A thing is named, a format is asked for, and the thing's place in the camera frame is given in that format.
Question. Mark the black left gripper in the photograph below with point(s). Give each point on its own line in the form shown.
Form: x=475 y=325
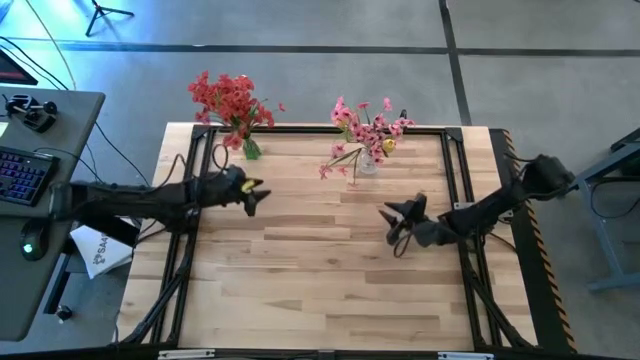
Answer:
x=227 y=187

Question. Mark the black desk support bar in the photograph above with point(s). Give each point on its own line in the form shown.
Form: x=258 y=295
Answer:
x=54 y=290

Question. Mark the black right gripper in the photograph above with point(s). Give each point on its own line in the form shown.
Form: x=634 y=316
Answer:
x=425 y=230

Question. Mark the dark monitor corner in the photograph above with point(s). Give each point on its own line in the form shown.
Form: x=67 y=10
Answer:
x=12 y=72

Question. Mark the silver hinge bracket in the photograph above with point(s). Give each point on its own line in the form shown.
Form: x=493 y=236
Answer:
x=465 y=356
x=186 y=354

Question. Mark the black aluminium table frame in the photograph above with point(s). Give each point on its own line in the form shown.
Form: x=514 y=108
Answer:
x=300 y=129

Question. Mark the green glass vase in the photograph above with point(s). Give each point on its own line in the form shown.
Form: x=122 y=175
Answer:
x=252 y=151

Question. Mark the black frame hook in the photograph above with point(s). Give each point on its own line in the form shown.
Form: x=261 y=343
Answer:
x=403 y=116

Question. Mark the grey side tray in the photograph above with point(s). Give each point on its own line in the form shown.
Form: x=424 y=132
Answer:
x=75 y=125

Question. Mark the black round knob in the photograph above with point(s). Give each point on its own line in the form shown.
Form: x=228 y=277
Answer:
x=64 y=313

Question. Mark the black keyboard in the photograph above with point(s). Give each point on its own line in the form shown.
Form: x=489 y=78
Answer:
x=22 y=175

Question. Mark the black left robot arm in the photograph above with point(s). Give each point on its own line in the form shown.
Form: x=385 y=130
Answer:
x=140 y=200

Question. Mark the yellow artificial tulip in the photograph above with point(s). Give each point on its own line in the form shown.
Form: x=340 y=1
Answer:
x=388 y=145

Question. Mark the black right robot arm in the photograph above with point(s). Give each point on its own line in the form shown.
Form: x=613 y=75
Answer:
x=490 y=210

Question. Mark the black hazard-striped edge strip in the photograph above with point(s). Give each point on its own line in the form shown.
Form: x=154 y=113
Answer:
x=530 y=280

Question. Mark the blue-grey metal table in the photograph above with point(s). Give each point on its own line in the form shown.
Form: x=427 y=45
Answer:
x=607 y=165

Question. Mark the white printed paper bag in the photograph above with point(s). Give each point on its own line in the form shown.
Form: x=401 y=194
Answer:
x=102 y=250

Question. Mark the black desk clamp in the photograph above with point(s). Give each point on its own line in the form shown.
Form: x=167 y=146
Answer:
x=32 y=115

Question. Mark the black tripod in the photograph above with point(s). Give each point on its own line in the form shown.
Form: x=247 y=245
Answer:
x=102 y=11

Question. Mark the clear glass vase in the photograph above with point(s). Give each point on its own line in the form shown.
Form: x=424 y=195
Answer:
x=368 y=164

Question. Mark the pink artificial flower bunch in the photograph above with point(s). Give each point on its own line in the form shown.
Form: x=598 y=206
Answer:
x=370 y=135
x=339 y=150

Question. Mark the black computer mouse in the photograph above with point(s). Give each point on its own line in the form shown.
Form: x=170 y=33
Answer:
x=34 y=240

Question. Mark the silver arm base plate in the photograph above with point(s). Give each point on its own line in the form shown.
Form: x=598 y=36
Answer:
x=460 y=205

